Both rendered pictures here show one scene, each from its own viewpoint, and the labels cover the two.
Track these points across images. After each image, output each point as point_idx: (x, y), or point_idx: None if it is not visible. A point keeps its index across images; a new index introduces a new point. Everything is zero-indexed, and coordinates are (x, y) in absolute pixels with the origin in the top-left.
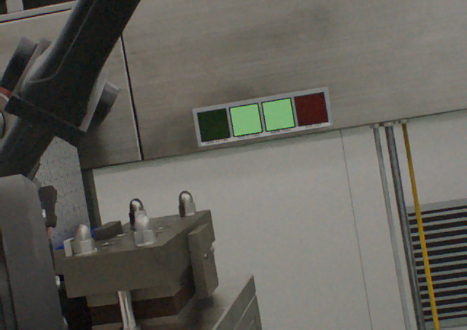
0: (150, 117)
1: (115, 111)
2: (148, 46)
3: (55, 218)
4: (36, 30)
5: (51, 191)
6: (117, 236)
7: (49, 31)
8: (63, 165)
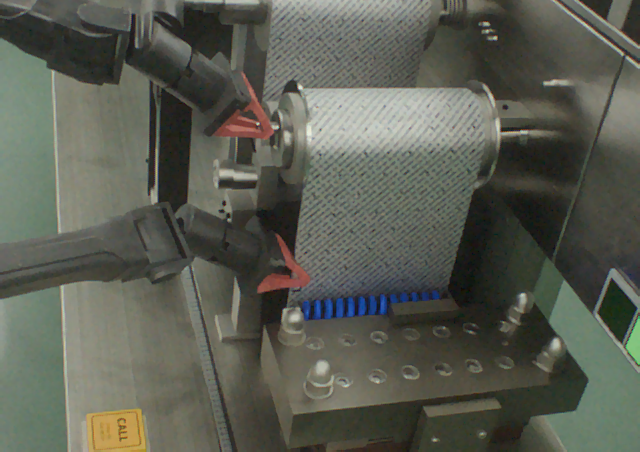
0: (579, 229)
1: (560, 186)
2: (621, 146)
3: (253, 292)
4: (551, 21)
5: (265, 264)
6: (406, 330)
7: (558, 33)
8: (409, 217)
